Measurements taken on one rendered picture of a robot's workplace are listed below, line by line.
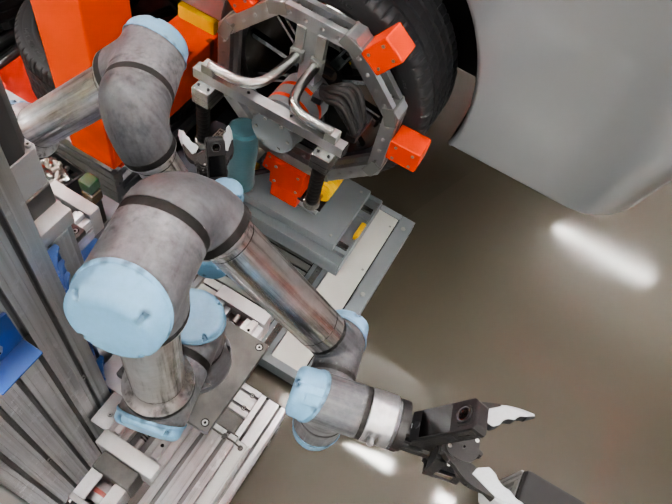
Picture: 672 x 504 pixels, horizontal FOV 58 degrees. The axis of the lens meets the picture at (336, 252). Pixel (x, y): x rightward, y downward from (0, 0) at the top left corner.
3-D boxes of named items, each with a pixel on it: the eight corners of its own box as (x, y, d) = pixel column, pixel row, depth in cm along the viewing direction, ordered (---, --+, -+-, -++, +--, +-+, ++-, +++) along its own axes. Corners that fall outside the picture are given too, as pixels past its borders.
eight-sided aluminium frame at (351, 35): (375, 194, 187) (428, 56, 142) (365, 208, 184) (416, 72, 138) (227, 111, 194) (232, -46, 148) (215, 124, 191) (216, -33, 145)
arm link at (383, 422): (378, 378, 85) (366, 431, 80) (409, 388, 85) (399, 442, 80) (365, 401, 91) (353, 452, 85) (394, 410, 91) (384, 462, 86)
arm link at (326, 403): (296, 374, 91) (303, 353, 84) (365, 397, 91) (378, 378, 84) (279, 423, 87) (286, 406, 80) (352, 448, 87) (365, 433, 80)
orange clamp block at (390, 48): (390, 60, 149) (417, 45, 142) (375, 77, 145) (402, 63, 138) (373, 36, 147) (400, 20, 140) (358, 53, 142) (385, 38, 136)
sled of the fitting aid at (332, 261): (378, 213, 246) (383, 199, 238) (335, 277, 227) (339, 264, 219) (273, 154, 252) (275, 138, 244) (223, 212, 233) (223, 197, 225)
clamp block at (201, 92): (228, 90, 155) (229, 74, 151) (207, 110, 151) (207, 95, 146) (212, 81, 156) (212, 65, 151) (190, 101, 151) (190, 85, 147)
